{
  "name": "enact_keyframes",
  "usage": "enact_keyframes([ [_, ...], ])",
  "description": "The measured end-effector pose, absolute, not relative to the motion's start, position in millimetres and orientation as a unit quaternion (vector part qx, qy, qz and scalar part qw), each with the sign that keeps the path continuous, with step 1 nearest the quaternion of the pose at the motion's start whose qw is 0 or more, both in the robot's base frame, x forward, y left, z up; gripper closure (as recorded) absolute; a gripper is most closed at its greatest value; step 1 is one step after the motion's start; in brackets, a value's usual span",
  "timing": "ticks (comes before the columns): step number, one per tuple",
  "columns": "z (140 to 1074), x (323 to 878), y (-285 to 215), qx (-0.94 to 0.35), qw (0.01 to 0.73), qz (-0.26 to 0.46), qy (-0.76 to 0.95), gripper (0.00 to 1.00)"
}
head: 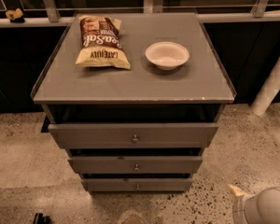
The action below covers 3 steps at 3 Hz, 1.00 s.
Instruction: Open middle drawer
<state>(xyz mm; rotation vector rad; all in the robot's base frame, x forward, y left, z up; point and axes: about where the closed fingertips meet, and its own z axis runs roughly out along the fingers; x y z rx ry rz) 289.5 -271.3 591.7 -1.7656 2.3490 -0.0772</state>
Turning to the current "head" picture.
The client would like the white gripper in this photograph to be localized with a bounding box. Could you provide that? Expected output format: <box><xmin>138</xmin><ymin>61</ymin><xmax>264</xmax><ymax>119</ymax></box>
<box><xmin>228</xmin><ymin>184</ymin><xmax>280</xmax><ymax>224</ymax></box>

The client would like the grey drawer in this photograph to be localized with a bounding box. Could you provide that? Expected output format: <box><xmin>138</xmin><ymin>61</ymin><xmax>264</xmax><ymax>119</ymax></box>
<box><xmin>49</xmin><ymin>123</ymin><xmax>217</xmax><ymax>149</ymax></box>
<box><xmin>69</xmin><ymin>156</ymin><xmax>203</xmax><ymax>174</ymax></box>
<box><xmin>82</xmin><ymin>178</ymin><xmax>191</xmax><ymax>192</ymax></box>

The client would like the grey drawer cabinet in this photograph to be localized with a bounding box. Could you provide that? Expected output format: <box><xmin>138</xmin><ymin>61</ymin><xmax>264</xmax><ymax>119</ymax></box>
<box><xmin>32</xmin><ymin>13</ymin><xmax>236</xmax><ymax>182</ymax></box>

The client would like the grey bottom drawer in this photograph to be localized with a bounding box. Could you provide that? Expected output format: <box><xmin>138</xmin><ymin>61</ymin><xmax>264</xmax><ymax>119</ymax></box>
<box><xmin>82</xmin><ymin>178</ymin><xmax>191</xmax><ymax>192</ymax></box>

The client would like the grey top drawer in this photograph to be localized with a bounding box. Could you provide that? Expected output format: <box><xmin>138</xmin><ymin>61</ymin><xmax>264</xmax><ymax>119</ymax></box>
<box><xmin>49</xmin><ymin>123</ymin><xmax>217</xmax><ymax>149</ymax></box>

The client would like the white diagonal pole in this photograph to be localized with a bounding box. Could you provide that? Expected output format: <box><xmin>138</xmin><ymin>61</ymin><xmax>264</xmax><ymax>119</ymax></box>
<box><xmin>251</xmin><ymin>57</ymin><xmax>280</xmax><ymax>116</ymax></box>

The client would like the white paper bowl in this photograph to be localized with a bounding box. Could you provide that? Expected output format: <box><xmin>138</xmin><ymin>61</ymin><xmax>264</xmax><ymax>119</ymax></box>
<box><xmin>145</xmin><ymin>42</ymin><xmax>189</xmax><ymax>71</ymax></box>

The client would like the black object on floor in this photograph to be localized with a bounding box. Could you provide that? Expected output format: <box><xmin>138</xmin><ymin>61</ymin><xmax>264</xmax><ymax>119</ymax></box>
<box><xmin>33</xmin><ymin>213</ymin><xmax>51</xmax><ymax>224</ymax></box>

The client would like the brown cream chip bag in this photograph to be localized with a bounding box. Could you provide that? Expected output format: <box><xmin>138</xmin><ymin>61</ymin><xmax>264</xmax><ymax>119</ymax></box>
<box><xmin>76</xmin><ymin>15</ymin><xmax>131</xmax><ymax>69</ymax></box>

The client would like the yellow black object on ledge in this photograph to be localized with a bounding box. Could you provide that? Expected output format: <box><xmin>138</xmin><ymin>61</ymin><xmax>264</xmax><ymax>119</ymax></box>
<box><xmin>6</xmin><ymin>8</ymin><xmax>25</xmax><ymax>23</ymax></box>

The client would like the metal window railing frame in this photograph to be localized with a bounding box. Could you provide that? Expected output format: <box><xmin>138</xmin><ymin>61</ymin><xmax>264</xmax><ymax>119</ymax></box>
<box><xmin>0</xmin><ymin>0</ymin><xmax>280</xmax><ymax>27</ymax></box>

